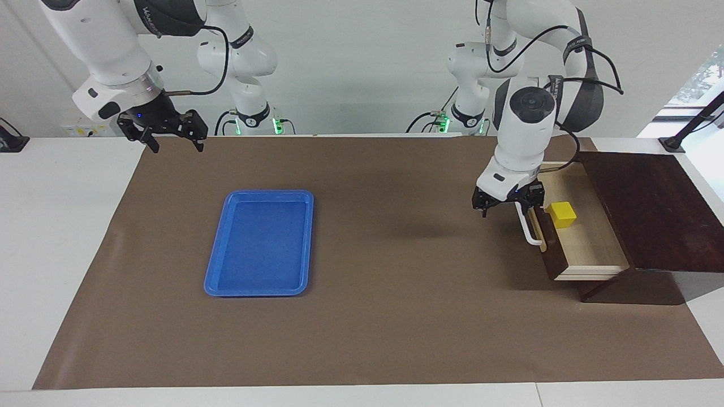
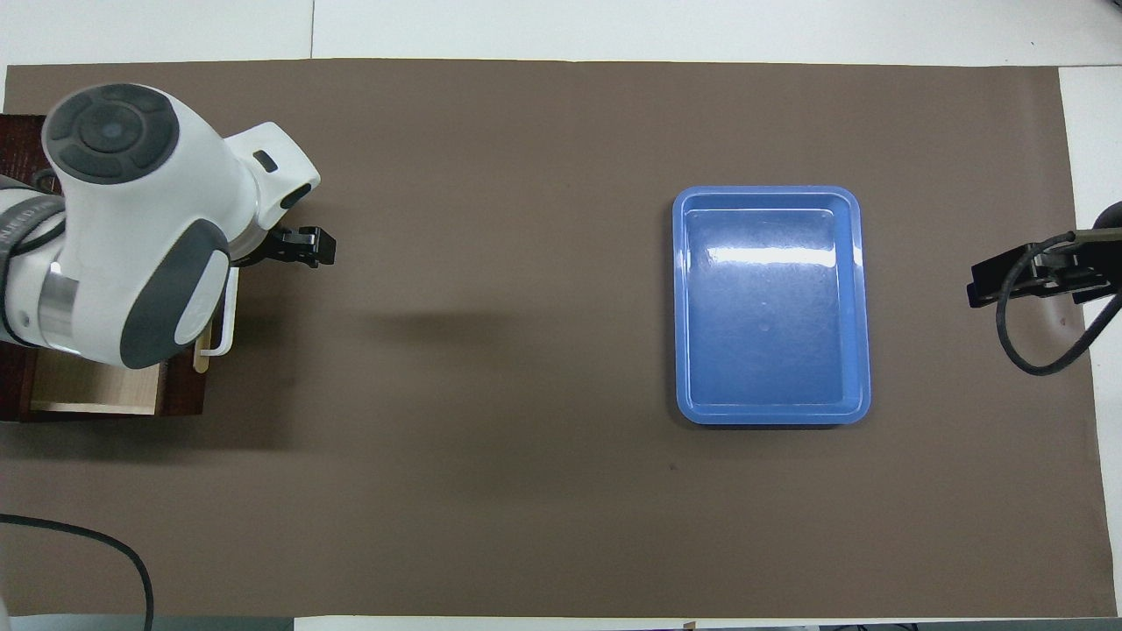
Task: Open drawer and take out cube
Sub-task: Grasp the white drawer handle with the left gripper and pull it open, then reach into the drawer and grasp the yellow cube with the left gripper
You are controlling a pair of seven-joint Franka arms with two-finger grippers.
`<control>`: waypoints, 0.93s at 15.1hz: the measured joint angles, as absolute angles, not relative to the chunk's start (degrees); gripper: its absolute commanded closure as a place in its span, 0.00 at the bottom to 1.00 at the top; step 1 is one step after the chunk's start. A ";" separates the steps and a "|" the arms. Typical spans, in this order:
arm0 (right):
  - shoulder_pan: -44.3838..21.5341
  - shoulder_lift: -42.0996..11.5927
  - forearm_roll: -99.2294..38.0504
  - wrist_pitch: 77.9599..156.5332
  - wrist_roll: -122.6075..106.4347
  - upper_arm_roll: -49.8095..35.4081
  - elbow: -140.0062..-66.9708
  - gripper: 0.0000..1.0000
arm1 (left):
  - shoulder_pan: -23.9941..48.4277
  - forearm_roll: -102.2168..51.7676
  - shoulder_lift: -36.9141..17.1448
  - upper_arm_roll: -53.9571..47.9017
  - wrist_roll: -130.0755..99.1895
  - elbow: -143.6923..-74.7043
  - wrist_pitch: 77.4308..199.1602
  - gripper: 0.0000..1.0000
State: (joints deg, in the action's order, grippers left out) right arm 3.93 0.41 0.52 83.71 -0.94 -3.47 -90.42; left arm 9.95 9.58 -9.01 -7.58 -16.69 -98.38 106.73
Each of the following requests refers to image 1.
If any yellow cube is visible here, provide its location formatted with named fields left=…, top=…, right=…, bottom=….
left=545, top=202, right=578, bottom=229

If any dark wooden drawer cabinet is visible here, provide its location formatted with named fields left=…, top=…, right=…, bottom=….
left=576, top=151, right=724, bottom=303

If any wooden drawer with white handle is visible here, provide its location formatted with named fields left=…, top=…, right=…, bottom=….
left=514, top=161, right=630, bottom=282

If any black base cable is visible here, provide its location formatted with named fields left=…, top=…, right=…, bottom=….
left=214, top=110, right=237, bottom=136
left=406, top=85, right=460, bottom=133

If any black camera stand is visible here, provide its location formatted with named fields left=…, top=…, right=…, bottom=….
left=659, top=90, right=724, bottom=153

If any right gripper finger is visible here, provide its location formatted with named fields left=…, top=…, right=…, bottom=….
left=179, top=109, right=209, bottom=152
left=117, top=111, right=160, bottom=153

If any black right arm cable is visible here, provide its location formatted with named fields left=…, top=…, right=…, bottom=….
left=164, top=23, right=231, bottom=96

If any white socket box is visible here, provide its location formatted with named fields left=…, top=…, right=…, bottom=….
left=61, top=118, right=122, bottom=137

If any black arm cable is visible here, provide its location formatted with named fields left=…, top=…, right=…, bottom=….
left=164, top=23, right=231, bottom=96
left=485, top=0, right=624, bottom=170

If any black clamp mount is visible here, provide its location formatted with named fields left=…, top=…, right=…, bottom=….
left=0, top=118, right=30, bottom=153

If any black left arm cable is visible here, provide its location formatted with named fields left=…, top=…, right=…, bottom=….
left=485, top=0, right=624, bottom=170

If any blue plastic tray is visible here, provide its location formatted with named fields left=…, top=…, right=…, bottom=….
left=204, top=189, right=314, bottom=297

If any brown table mat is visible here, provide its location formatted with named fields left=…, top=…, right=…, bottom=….
left=32, top=135, right=724, bottom=391

